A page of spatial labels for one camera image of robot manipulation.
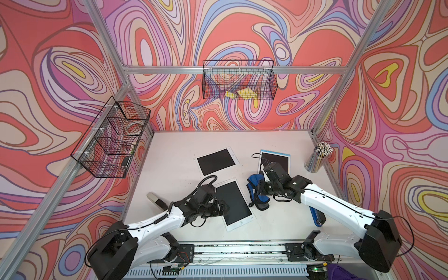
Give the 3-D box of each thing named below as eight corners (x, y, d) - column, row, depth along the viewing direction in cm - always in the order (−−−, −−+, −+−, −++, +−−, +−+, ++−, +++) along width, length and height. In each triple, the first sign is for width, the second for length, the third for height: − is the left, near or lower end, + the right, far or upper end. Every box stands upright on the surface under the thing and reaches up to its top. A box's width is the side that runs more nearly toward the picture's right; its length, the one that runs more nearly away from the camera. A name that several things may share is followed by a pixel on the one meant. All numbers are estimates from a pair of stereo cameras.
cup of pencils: (306, 172, 100) (319, 153, 86) (302, 161, 106) (314, 142, 92) (319, 172, 100) (335, 153, 86) (315, 161, 106) (329, 142, 92)
